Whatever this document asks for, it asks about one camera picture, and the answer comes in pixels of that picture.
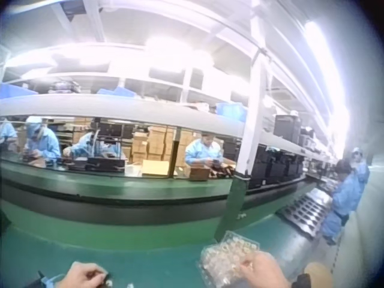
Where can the person's left hand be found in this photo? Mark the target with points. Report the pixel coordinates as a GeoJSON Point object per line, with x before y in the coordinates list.
{"type": "Point", "coordinates": [79, 277]}

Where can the person's right hand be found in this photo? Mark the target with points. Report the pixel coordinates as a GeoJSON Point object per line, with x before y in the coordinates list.
{"type": "Point", "coordinates": [268, 271]}

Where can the person's right fingers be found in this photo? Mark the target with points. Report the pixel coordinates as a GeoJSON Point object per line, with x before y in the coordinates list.
{"type": "Point", "coordinates": [249, 265]}

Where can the person's left fingers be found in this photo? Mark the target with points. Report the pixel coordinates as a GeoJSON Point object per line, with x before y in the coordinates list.
{"type": "Point", "coordinates": [95, 270]}

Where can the clear plastic parts tray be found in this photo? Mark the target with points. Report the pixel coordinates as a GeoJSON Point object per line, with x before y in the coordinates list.
{"type": "Point", "coordinates": [223, 258]}

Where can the black wrist band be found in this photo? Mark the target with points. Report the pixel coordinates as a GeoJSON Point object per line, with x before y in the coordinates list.
{"type": "Point", "coordinates": [301, 282]}

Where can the row of black trays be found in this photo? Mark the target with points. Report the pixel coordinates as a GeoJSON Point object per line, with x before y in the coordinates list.
{"type": "Point", "coordinates": [303, 213]}

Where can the green conveyor line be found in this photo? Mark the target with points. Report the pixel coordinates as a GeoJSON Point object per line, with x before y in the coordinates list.
{"type": "Point", "coordinates": [120, 186]}

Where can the row of black machines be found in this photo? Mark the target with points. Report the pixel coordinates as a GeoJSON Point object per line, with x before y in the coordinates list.
{"type": "Point", "coordinates": [276, 168]}

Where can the small brown box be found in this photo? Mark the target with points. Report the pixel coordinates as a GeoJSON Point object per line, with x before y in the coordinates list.
{"type": "Point", "coordinates": [198, 174]}

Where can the black flat device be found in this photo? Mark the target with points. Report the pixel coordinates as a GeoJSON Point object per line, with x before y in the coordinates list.
{"type": "Point", "coordinates": [105, 164]}

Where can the open cardboard box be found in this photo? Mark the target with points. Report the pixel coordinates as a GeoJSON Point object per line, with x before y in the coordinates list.
{"type": "Point", "coordinates": [156, 168]}

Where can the stack of cardboard cartons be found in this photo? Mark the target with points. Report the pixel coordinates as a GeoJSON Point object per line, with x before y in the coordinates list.
{"type": "Point", "coordinates": [156, 144]}

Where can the stack of black boxes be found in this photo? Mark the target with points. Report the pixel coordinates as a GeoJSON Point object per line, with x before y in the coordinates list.
{"type": "Point", "coordinates": [286, 127]}

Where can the blue plastic bin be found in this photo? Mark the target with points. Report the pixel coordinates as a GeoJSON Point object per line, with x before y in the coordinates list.
{"type": "Point", "coordinates": [13, 91]}
{"type": "Point", "coordinates": [118, 92]}
{"type": "Point", "coordinates": [231, 110]}

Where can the ceiling light strip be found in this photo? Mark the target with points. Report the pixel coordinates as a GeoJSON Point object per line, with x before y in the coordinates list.
{"type": "Point", "coordinates": [325, 75]}

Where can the white support post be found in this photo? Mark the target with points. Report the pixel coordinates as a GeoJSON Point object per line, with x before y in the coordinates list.
{"type": "Point", "coordinates": [253, 120]}

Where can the white overhead shelf frame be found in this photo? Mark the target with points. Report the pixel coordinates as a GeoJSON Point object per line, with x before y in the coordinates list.
{"type": "Point", "coordinates": [150, 112]}

